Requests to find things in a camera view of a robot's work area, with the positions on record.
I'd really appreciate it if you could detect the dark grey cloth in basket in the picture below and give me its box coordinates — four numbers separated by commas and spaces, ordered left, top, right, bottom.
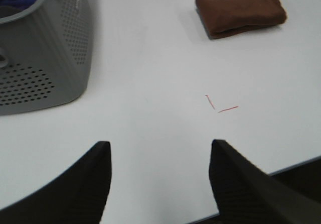
0, 6, 23, 18

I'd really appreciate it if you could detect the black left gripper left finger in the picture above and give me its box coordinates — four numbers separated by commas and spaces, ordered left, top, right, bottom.
1, 141, 112, 223

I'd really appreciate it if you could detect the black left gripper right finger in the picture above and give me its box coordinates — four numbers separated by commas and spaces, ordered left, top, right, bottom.
209, 140, 320, 223

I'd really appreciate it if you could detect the purple cloth in basket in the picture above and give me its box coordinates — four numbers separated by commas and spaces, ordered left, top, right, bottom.
1, 0, 29, 9

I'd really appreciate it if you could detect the grey perforated plastic basket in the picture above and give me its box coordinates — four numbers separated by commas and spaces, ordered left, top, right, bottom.
1, 0, 93, 115

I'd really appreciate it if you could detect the brown towel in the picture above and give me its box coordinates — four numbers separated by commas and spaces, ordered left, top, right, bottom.
195, 0, 287, 39

